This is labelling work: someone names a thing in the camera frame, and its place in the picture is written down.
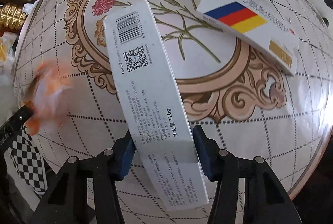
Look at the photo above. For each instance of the gold bottle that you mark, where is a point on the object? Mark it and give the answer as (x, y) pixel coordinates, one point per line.
(12, 16)

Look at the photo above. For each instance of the long white toothpaste box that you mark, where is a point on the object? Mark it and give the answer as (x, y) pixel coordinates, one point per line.
(153, 108)

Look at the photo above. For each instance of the striped white medicine box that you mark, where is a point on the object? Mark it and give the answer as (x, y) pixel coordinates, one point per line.
(255, 23)

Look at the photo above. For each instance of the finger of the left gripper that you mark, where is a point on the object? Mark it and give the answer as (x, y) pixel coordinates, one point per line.
(12, 127)

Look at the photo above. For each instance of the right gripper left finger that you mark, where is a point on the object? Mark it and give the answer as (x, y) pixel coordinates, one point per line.
(65, 200)

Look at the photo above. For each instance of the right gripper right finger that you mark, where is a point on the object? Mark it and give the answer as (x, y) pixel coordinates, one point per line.
(266, 200)

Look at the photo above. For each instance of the checkered cloth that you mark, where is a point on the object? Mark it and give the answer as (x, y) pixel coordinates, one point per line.
(28, 162)

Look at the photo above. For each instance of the orange plastic wrapper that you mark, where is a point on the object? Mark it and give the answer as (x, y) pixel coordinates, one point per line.
(47, 97)

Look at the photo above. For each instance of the floral patterned tablecloth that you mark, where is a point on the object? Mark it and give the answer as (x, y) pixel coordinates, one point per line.
(242, 100)

